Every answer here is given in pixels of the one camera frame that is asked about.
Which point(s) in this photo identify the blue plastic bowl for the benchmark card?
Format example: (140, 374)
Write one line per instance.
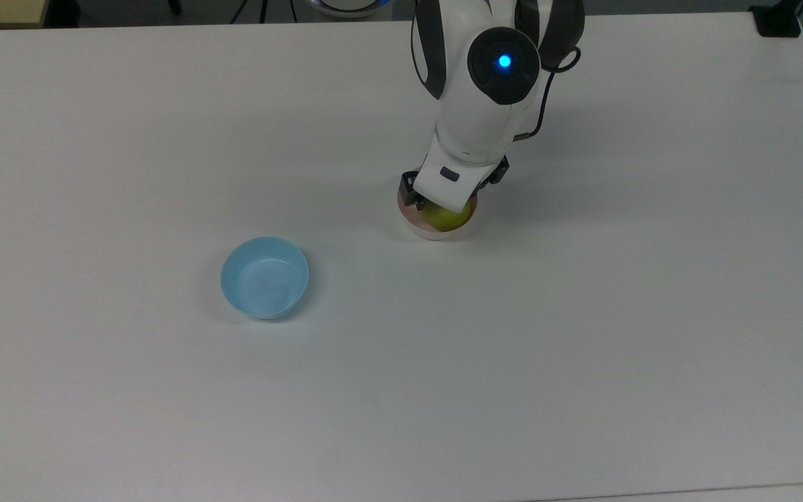
(264, 277)

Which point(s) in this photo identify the green pear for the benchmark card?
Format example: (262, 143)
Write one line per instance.
(447, 219)

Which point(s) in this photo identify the black corner table clamp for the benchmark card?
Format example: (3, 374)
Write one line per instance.
(778, 19)

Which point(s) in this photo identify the dark Franka gripper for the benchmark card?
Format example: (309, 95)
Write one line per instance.
(454, 174)

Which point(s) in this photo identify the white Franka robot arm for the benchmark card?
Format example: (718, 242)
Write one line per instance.
(485, 70)

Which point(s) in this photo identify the black tripod legs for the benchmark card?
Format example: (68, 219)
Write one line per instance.
(251, 10)

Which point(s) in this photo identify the pink plastic bowl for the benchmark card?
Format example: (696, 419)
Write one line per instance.
(436, 233)

